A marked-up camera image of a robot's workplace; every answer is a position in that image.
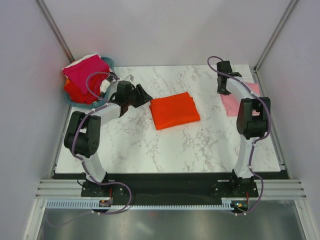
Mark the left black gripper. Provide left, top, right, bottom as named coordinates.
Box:
left=126, top=84, right=153, bottom=109

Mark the pink t shirt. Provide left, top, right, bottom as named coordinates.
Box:
left=220, top=82, right=260, bottom=117

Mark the orange t shirt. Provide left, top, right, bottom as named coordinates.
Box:
left=149, top=92, right=201, bottom=130

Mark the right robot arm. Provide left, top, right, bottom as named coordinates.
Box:
left=216, top=60, right=271, bottom=197

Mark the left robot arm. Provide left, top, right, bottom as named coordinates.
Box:
left=64, top=80, right=153, bottom=198

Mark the black white patterned t shirt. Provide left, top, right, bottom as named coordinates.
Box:
left=99, top=72, right=119, bottom=98

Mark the teal laundry basket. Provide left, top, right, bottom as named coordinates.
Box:
left=63, top=56, right=115, bottom=110

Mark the red t shirt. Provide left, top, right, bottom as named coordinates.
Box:
left=63, top=74, right=103, bottom=105

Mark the magenta t shirt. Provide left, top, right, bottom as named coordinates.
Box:
left=62, top=54, right=110, bottom=95

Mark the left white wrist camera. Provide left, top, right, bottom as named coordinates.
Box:
left=125, top=74, right=135, bottom=82

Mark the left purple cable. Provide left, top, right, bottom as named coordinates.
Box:
left=70, top=71, right=132, bottom=216

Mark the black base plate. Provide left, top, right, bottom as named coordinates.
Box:
left=80, top=171, right=258, bottom=206

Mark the aluminium frame rail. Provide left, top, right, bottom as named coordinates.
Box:
left=35, top=179, right=306, bottom=200

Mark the white slotted cable duct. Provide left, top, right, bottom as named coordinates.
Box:
left=45, top=198, right=248, bottom=210

